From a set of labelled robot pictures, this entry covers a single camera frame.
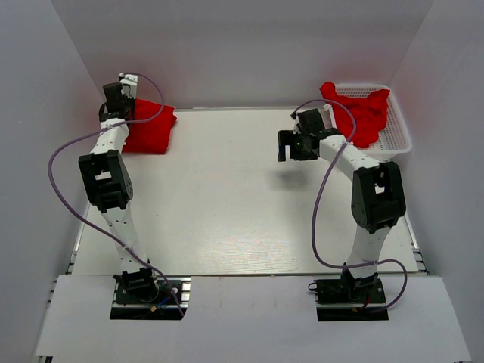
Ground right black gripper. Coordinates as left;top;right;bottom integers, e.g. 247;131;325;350
278;129;318;162

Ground red t shirt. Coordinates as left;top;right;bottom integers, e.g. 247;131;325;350
123;124;171;154
130;99;177;139

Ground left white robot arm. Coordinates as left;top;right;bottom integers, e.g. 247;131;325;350
79;76;153;274

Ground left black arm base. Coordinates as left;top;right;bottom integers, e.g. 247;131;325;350
110;268;191;321

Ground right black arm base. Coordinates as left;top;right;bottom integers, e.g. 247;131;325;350
308;271;389;322

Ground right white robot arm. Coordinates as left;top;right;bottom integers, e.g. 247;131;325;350
278;109;406;302

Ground red t shirts in basket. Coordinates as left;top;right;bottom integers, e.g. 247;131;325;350
320;82;390;149

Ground white plastic basket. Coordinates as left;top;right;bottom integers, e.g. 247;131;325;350
336;83;412;161

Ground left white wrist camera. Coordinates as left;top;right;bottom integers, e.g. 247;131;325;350
119;73;138;98

